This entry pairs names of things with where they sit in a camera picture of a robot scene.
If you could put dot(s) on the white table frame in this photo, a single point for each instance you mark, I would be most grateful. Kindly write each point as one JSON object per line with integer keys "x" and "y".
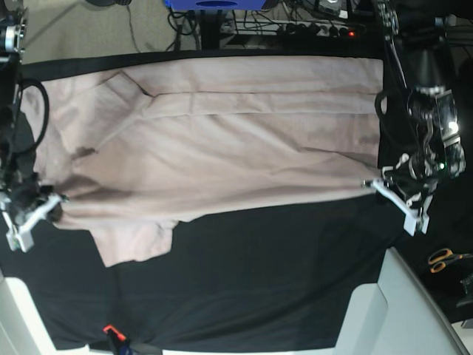
{"x": 22, "y": 329}
{"x": 396, "y": 315}

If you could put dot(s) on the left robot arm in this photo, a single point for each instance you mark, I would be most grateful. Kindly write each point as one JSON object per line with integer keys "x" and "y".
{"x": 417, "y": 54}

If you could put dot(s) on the white power strip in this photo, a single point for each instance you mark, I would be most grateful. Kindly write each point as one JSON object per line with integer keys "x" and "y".
{"x": 251, "y": 27}

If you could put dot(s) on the pale pink T-shirt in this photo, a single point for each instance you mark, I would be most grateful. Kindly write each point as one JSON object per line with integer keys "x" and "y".
{"x": 140, "y": 149}

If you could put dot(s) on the white table frame right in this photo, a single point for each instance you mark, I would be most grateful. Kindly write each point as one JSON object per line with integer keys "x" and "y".
{"x": 396, "y": 315}

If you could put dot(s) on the orange black clamp bottom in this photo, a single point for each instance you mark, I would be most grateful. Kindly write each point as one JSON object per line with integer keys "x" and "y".
{"x": 119, "y": 343}

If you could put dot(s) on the orange handled scissors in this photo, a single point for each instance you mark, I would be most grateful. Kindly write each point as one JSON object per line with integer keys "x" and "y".
{"x": 444, "y": 257}

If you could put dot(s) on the white table frame left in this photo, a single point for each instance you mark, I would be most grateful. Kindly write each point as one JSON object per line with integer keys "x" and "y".
{"x": 22, "y": 329}

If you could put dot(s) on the black table cloth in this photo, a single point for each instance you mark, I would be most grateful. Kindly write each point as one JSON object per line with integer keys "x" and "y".
{"x": 274, "y": 278}

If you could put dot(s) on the black table leg post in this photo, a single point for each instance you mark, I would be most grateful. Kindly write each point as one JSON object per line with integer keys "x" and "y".
{"x": 210, "y": 22}

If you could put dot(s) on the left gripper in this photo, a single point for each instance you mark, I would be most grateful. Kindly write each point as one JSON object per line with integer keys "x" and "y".
{"x": 410, "y": 184}

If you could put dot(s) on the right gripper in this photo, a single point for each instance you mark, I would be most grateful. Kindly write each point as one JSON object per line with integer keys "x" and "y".
{"x": 24, "y": 203}

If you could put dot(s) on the blue box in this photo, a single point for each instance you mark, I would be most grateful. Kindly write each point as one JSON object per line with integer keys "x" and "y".
{"x": 184, "y": 5}

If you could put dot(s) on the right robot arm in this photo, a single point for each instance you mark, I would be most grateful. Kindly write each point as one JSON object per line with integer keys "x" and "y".
{"x": 14, "y": 19}

